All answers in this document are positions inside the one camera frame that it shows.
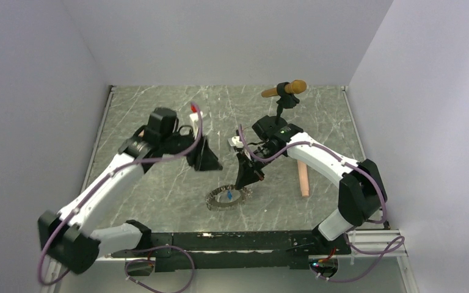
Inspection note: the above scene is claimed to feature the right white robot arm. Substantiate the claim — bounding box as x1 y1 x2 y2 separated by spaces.
228 116 387 254

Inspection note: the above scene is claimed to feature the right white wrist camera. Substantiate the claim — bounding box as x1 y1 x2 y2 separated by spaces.
227 136 244 151

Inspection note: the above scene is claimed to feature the pink wooden cylinder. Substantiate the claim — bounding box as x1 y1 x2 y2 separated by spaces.
297 161 310 197

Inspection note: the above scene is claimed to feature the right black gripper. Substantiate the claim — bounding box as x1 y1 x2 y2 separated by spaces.
235 144 282 189

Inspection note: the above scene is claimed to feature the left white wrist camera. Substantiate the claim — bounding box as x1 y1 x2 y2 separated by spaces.
189 111 209 137

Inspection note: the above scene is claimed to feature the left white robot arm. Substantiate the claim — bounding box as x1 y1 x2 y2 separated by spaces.
38 103 222 274

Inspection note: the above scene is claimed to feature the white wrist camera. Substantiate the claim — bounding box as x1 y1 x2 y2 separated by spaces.
227 136 244 151
189 111 209 137

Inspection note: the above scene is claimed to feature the black base frame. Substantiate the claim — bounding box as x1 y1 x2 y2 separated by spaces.
111 230 352 272

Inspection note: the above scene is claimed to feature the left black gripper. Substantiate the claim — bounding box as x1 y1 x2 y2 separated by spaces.
161 126 223 172

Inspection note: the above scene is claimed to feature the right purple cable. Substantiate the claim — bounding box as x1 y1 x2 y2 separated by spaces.
238 124 405 284

